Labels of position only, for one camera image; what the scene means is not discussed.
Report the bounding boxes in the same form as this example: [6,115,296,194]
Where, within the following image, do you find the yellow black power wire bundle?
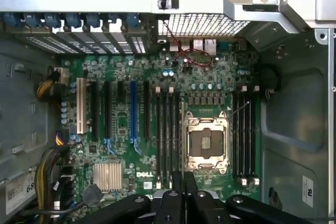
[34,147,70,210]

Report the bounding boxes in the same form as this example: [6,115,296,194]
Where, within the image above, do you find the black case lock latch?
[156,0,180,10]

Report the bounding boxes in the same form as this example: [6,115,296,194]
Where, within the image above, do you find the silver CPU socket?
[183,110,230,175]

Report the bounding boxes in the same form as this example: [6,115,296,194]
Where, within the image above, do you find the white PCI expansion slot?
[76,77,88,135]

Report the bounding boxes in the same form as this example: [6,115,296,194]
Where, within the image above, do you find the RAM slot black clips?
[175,91,182,172]
[233,91,239,180]
[246,91,253,180]
[162,91,169,183]

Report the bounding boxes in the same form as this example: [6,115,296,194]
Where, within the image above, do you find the grey metal PC case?
[0,0,336,224]

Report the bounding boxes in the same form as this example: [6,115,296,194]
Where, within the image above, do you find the small multicolour wire plug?
[55,132,66,146]

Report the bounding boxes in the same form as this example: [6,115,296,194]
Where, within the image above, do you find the thin metal locking lever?
[229,100,250,116]

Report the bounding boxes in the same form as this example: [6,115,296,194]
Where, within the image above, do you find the green Dell motherboard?
[61,39,262,204]

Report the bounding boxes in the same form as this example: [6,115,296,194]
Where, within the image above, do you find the thin red wire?
[163,21,213,68]

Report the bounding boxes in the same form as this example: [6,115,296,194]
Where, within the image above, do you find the silver chipset heatsink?
[93,162,123,193]

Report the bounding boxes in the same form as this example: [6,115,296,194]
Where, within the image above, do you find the blue slot retainer clip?
[23,13,40,27]
[127,13,140,29]
[44,13,63,28]
[65,13,82,28]
[86,13,102,28]
[3,13,19,28]

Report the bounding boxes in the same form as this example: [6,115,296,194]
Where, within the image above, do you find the power plug yellow wires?
[36,67,71,103]

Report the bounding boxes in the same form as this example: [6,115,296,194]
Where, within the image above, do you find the blue expansion slot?
[130,80,142,154]

